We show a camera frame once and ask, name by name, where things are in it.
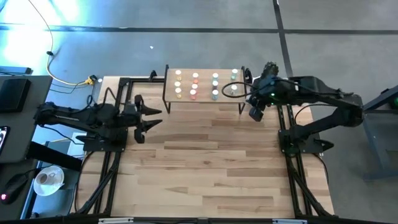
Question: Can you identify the grey metal stand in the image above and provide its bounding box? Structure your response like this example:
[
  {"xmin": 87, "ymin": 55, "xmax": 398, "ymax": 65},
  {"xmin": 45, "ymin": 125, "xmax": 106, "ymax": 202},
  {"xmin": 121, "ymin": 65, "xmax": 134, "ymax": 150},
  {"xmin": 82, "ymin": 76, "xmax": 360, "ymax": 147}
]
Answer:
[{"xmin": 350, "ymin": 85, "xmax": 398, "ymax": 184}]

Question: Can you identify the yellow power cable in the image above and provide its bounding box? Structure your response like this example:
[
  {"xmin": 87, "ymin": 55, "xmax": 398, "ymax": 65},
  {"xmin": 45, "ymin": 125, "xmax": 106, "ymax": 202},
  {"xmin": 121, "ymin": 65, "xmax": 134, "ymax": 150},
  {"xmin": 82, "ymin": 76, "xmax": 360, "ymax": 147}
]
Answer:
[{"xmin": 27, "ymin": 0, "xmax": 94, "ymax": 86}]

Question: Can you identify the black smartphone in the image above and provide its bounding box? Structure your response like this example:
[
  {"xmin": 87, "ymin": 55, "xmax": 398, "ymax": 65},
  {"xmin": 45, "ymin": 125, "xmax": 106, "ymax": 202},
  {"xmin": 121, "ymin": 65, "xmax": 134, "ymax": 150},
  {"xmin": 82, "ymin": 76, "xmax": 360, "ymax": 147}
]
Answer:
[{"xmin": 0, "ymin": 126, "xmax": 9, "ymax": 154}]

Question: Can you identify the black desk support bar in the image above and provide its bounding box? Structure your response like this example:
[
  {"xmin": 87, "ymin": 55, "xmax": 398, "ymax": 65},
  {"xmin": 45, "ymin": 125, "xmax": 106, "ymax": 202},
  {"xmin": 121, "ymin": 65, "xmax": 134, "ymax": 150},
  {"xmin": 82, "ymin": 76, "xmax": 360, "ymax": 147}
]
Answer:
[{"xmin": 27, "ymin": 141, "xmax": 83, "ymax": 172}]

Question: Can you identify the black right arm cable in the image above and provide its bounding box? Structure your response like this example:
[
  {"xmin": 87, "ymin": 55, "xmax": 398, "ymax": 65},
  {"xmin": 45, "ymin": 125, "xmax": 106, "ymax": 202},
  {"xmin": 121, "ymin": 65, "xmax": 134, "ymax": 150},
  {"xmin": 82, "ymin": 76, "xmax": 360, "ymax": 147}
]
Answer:
[{"xmin": 221, "ymin": 81, "xmax": 250, "ymax": 100}]

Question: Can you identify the dark slim device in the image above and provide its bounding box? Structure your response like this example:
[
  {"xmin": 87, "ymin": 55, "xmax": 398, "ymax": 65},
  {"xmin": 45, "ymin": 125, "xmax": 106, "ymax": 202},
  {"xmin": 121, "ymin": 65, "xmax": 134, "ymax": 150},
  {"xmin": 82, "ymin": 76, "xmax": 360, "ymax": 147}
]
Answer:
[{"xmin": 0, "ymin": 65, "xmax": 32, "ymax": 75}]

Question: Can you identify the green cactus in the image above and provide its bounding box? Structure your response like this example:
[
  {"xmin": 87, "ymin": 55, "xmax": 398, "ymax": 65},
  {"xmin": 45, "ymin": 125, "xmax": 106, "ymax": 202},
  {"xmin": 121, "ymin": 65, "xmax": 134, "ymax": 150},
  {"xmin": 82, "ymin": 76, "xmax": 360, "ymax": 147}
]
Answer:
[{"xmin": 262, "ymin": 61, "xmax": 280, "ymax": 78}]

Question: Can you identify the black computer mouse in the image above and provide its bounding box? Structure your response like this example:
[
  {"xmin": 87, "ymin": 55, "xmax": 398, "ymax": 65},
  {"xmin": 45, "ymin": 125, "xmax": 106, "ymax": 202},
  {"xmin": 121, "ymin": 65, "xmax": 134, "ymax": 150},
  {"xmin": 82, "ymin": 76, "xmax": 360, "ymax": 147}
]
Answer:
[{"xmin": 0, "ymin": 174, "xmax": 29, "ymax": 205}]

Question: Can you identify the wooden shelf black metal frame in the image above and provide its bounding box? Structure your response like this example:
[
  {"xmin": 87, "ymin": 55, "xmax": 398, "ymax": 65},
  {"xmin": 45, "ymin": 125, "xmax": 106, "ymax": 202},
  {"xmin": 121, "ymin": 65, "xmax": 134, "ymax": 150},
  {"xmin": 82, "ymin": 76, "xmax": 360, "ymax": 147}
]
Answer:
[{"xmin": 163, "ymin": 64, "xmax": 248, "ymax": 115}]

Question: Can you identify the white bracket plate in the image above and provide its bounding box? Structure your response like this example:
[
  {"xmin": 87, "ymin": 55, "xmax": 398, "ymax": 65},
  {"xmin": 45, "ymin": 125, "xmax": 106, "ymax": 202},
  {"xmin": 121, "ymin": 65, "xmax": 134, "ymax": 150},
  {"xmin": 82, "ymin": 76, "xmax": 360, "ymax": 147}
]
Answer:
[
  {"xmin": 272, "ymin": 218, "xmax": 308, "ymax": 224},
  {"xmin": 98, "ymin": 217, "xmax": 135, "ymax": 224}
]

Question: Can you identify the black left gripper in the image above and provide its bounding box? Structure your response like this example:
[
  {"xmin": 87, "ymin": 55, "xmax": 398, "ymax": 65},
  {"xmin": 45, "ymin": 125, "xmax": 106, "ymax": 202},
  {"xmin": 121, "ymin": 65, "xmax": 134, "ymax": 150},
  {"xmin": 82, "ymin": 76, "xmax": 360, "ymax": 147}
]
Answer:
[{"xmin": 123, "ymin": 95, "xmax": 163, "ymax": 144}]

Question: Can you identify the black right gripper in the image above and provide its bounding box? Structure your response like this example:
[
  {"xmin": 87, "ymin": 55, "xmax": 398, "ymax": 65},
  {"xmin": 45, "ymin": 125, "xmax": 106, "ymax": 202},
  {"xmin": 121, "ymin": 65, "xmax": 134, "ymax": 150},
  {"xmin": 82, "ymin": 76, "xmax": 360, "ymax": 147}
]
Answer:
[{"xmin": 247, "ymin": 76, "xmax": 279, "ymax": 123}]

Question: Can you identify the dark grey side desk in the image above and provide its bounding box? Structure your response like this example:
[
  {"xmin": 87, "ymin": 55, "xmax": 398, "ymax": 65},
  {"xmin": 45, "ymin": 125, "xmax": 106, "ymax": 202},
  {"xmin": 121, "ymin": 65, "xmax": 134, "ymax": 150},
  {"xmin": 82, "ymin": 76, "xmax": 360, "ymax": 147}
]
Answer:
[{"xmin": 0, "ymin": 74, "xmax": 53, "ymax": 164}]

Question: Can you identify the black rectangular case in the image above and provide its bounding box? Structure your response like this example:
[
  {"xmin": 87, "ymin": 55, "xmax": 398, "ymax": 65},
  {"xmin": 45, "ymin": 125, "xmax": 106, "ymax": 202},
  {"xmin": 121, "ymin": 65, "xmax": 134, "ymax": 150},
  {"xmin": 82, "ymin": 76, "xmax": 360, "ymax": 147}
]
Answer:
[{"xmin": 0, "ymin": 78, "xmax": 32, "ymax": 114}]

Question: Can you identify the black rig edge rail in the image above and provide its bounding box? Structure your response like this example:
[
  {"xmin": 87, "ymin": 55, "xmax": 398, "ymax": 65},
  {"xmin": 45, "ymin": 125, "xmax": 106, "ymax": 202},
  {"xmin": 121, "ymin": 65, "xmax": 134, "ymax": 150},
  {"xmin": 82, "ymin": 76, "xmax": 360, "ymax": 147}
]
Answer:
[{"xmin": 0, "ymin": 213, "xmax": 398, "ymax": 224}]

